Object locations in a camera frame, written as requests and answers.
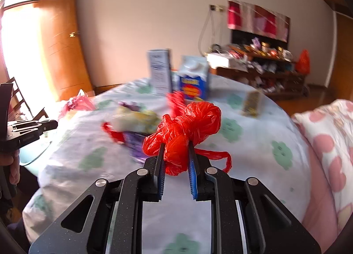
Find pink floral pillow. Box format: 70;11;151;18
291;99;352;235

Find pink bed sheet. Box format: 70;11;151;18
303;146;338;252

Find purple foil wrapper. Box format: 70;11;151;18
118;101;149;163

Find dark wooden wardrobe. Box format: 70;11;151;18
324;0;352;101

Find red plastic bag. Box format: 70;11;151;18
142;101;221;176

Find red and pink cloth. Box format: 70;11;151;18
227;0;290;43

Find white box on cabinet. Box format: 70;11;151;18
206;53;238;69

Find small red foil wrapper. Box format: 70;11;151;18
101;122;126;144

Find light green trash basin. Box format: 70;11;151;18
19;134;53;176

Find dark wooden tv cabinet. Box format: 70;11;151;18
210;44;309;99

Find black television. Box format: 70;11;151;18
231;29;289;50

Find white sheet with green clouds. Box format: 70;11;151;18
22;75;311;253

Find person's left hand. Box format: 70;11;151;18
0;150;20;185

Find clear packet of seeds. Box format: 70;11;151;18
242;90;262;118

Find blue gable-top milk carton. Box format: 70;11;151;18
177;55;209;101

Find tall white milk carton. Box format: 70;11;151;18
147;49;173;96

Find dark wooden chair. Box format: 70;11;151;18
7;77;49;121

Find pale yellow plastic bag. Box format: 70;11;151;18
110;106;161;134

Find pink plastic bag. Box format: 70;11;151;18
58;89;96;119

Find wall power socket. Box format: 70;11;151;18
209;4;225;13

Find red foam fruit net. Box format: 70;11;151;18
166;90;186;118

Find orange wooden door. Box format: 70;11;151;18
36;0;93;101

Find red bag on cabinet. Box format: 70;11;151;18
294;49;310;75

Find grey charger cables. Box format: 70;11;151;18
197;8;224;56

